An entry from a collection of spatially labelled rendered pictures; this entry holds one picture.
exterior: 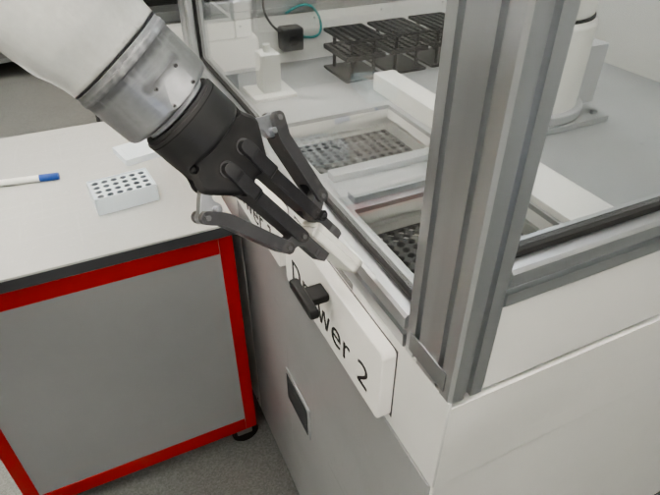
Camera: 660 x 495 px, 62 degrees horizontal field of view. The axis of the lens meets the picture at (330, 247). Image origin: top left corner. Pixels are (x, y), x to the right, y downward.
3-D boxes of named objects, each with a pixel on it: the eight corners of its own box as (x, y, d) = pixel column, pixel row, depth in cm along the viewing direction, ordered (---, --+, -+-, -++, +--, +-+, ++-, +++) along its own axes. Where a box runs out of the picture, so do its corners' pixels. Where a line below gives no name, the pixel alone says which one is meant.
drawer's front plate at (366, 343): (377, 420, 64) (383, 357, 58) (286, 278, 85) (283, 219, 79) (390, 415, 65) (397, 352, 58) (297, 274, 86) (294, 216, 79)
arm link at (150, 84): (170, -2, 40) (230, 59, 43) (133, 27, 47) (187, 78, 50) (91, 91, 37) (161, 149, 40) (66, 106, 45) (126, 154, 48)
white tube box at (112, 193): (98, 216, 110) (94, 199, 108) (90, 197, 116) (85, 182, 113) (160, 199, 115) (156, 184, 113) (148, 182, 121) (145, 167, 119)
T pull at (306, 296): (311, 322, 66) (310, 314, 65) (288, 286, 72) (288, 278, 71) (338, 313, 67) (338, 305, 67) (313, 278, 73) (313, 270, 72)
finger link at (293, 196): (218, 151, 50) (227, 138, 50) (302, 221, 56) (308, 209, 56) (237, 148, 47) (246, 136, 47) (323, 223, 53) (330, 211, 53)
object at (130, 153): (127, 166, 127) (126, 160, 126) (113, 153, 132) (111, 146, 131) (178, 151, 133) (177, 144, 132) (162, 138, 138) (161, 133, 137)
